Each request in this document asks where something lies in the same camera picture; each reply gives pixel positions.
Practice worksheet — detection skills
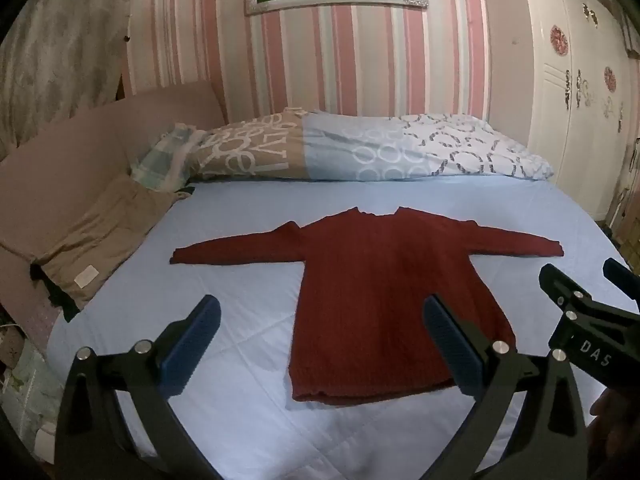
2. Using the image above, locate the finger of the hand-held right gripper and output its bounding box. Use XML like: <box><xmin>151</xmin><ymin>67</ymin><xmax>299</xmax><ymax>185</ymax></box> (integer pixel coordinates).
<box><xmin>539</xmin><ymin>263</ymin><xmax>593</xmax><ymax>313</ymax></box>
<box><xmin>602</xmin><ymin>258</ymin><xmax>640</xmax><ymax>305</ymax></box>

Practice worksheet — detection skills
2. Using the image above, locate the dark cloth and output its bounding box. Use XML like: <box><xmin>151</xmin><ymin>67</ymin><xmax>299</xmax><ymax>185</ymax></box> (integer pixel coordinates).
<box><xmin>30</xmin><ymin>260</ymin><xmax>81</xmax><ymax>323</ymax></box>

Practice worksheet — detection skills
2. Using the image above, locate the person's right hand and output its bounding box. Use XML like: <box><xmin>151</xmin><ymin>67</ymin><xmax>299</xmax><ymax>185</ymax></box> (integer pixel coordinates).
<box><xmin>590</xmin><ymin>387</ymin><xmax>638</xmax><ymax>443</ymax></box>

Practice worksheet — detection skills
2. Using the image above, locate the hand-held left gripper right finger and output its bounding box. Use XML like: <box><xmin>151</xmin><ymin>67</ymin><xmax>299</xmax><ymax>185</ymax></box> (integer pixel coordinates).
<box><xmin>422</xmin><ymin>294</ymin><xmax>586</xmax><ymax>480</ymax></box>

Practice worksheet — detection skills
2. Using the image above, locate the grey patterned curtain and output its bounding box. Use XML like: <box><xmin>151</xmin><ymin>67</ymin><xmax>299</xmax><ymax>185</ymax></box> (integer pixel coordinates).
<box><xmin>0</xmin><ymin>0</ymin><xmax>136</xmax><ymax>161</ymax></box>

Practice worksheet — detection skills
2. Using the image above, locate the light blue bed sheet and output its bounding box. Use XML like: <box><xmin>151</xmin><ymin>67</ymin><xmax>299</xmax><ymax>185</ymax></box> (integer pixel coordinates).
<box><xmin>47</xmin><ymin>177</ymin><xmax>631</xmax><ymax>480</ymax></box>

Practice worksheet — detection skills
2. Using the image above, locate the brown padded headboard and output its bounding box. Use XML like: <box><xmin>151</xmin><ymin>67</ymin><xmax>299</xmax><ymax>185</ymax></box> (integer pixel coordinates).
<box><xmin>0</xmin><ymin>80</ymin><xmax>226</xmax><ymax>261</ymax></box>

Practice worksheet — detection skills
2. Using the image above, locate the checkered pillow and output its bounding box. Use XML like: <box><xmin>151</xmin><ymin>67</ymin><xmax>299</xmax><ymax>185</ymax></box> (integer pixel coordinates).
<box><xmin>131</xmin><ymin>122</ymin><xmax>206</xmax><ymax>193</ymax></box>

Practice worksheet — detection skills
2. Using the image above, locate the red knitted sweater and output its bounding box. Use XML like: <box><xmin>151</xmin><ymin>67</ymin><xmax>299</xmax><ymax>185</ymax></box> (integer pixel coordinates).
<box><xmin>171</xmin><ymin>206</ymin><xmax>565</xmax><ymax>407</ymax></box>

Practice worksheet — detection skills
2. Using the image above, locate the white wardrobe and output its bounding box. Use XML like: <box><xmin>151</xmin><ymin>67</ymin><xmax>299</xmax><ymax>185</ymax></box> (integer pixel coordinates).
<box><xmin>520</xmin><ymin>0</ymin><xmax>640</xmax><ymax>221</ymax></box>

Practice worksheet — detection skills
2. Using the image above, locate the tan cloth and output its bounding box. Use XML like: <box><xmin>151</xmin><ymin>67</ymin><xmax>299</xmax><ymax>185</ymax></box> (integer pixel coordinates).
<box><xmin>31</xmin><ymin>175</ymin><xmax>181</xmax><ymax>311</ymax></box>

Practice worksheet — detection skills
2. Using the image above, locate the long patterned pillow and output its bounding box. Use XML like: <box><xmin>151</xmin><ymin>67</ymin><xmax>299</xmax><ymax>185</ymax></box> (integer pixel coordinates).
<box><xmin>187</xmin><ymin>106</ymin><xmax>555</xmax><ymax>182</ymax></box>

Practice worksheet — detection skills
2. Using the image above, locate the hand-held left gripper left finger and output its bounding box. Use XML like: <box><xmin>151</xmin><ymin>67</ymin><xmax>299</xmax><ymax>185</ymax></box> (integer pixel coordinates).
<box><xmin>54</xmin><ymin>294</ymin><xmax>236</xmax><ymax>480</ymax></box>

